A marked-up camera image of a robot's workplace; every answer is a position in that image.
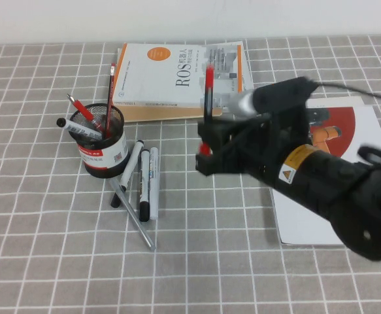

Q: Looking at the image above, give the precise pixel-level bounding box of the black mesh pen holder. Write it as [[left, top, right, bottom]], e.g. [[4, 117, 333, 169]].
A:
[[69, 103, 132, 179]]

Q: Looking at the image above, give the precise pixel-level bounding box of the red black striped pencil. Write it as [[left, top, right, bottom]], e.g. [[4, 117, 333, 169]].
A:
[[103, 63, 117, 138]]

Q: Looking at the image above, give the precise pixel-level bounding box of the white marker with black cap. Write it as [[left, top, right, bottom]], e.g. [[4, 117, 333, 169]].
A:
[[56, 117, 103, 141], [110, 139, 145, 208]]

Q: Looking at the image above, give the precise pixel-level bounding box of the black camera cable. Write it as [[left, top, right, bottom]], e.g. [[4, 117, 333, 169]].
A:
[[313, 81, 381, 103]]

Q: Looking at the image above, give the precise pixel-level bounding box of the red black marker pen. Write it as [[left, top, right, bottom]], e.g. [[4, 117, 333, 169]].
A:
[[200, 64, 216, 156]]

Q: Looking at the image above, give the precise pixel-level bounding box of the red ballpoint pen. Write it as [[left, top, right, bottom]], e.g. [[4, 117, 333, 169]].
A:
[[67, 94, 105, 133]]

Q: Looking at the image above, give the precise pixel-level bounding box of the grey checked tablecloth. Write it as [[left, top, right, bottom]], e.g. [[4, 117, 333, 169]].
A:
[[0, 35, 381, 314]]

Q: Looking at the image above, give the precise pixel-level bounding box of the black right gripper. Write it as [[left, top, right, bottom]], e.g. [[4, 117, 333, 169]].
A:
[[195, 107, 310, 187]]

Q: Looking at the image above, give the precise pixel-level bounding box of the white orange ROS book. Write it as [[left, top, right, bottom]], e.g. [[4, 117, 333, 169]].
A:
[[111, 43, 244, 111]]

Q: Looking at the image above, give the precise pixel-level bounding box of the white grey marker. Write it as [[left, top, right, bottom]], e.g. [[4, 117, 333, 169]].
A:
[[149, 147, 160, 220]]

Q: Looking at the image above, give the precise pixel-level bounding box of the tan cover book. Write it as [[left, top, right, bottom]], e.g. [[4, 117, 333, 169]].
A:
[[117, 48, 223, 124]]

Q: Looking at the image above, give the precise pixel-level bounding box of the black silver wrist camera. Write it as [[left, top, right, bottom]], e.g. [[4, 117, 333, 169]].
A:
[[225, 77, 317, 120]]

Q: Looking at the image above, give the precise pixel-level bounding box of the black marker with white label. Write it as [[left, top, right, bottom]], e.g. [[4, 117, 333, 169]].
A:
[[139, 148, 151, 222]]

